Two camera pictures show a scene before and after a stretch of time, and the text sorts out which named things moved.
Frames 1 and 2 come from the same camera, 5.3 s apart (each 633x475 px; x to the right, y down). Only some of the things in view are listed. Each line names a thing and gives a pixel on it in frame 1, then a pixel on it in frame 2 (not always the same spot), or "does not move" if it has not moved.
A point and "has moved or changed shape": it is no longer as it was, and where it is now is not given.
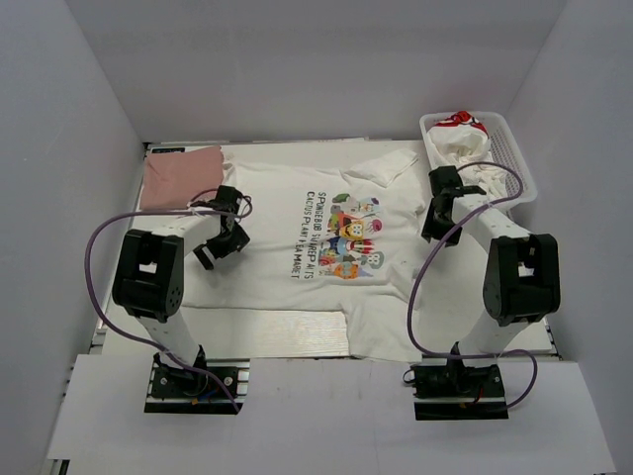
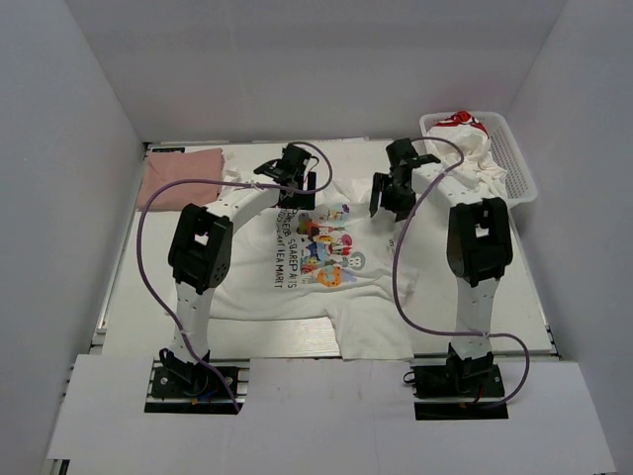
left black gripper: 235,243 → 303,201
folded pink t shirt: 177,180 does not move
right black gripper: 431,230 → 398,207
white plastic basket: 517,173 does not move
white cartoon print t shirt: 337,233 has moved or changed shape
